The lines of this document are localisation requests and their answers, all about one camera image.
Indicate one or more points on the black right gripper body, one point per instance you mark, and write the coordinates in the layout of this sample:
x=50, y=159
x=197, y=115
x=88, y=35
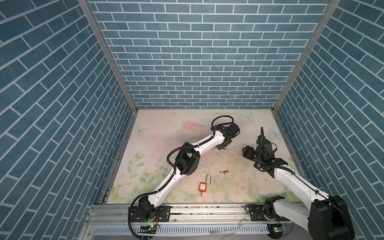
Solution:
x=253, y=155

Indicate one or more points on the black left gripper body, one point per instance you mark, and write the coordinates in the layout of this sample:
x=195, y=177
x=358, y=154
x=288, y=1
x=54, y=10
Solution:
x=220, y=146

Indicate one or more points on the red safety padlock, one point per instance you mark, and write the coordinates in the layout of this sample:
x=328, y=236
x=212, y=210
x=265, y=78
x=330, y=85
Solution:
x=203, y=186

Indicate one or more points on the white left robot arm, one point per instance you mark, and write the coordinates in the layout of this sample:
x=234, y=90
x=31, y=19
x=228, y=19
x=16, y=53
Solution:
x=184, y=162

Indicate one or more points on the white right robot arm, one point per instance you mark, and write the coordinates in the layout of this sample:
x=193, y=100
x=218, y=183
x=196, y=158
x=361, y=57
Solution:
x=325, y=217

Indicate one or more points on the small brass padlock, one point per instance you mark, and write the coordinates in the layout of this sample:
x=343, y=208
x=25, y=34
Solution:
x=224, y=172

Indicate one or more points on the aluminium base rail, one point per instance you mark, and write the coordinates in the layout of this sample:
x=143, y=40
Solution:
x=195, y=220

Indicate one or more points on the aluminium right corner post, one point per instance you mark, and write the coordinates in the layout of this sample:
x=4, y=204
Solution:
x=318, y=30

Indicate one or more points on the aluminium corner post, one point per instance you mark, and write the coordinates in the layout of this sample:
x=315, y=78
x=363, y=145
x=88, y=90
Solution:
x=92, y=20
x=318, y=30

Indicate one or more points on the aluminium left corner post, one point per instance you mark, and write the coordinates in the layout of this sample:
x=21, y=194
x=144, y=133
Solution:
x=92, y=20

